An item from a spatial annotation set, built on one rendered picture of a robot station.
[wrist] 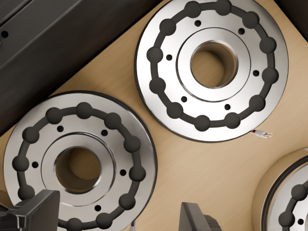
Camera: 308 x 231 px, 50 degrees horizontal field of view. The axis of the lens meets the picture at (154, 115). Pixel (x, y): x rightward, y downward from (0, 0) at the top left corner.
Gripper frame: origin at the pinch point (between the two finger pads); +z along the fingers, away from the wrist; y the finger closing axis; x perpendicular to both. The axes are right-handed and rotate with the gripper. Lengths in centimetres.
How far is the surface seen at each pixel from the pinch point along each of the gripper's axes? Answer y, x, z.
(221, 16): 5.0, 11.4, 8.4
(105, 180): -1.5, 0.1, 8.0
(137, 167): 0.5, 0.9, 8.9
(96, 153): -2.2, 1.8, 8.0
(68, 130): -4.2, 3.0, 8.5
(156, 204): 2.1, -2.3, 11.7
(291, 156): 11.6, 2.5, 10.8
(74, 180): -3.9, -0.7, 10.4
